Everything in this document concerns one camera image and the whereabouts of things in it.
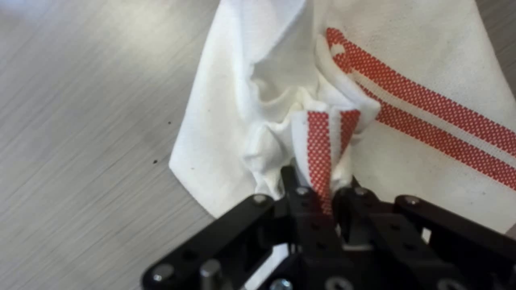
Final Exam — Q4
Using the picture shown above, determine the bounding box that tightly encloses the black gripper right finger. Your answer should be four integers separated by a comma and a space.
330, 183, 516, 290

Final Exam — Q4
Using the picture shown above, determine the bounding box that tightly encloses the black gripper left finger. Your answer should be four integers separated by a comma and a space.
140, 164, 345, 290

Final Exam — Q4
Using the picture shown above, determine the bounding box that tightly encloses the white towel with red stripes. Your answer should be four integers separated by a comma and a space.
167, 0, 516, 235

